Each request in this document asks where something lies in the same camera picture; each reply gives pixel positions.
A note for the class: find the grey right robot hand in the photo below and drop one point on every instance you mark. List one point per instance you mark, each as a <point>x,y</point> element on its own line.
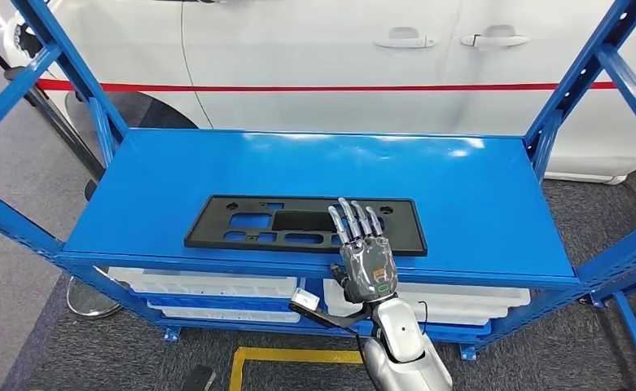
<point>369,270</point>

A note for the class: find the black plastic plate frame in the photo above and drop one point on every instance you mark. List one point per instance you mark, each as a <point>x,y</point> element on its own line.
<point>215,237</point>

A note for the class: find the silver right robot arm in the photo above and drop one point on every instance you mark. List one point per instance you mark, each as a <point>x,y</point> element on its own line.
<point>404,345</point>

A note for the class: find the blue metal shelf rack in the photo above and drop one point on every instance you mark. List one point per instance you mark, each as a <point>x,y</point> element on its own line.
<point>296,167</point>

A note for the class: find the black robot leg part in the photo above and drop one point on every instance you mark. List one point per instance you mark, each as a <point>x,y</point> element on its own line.
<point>199,379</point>

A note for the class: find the white car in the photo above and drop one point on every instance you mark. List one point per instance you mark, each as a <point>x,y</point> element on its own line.
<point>323,59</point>

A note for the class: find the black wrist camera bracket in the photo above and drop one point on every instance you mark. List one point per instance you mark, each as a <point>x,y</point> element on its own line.
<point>339,321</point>

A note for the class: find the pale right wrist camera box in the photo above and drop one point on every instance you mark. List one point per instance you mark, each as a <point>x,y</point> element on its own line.
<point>304,300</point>

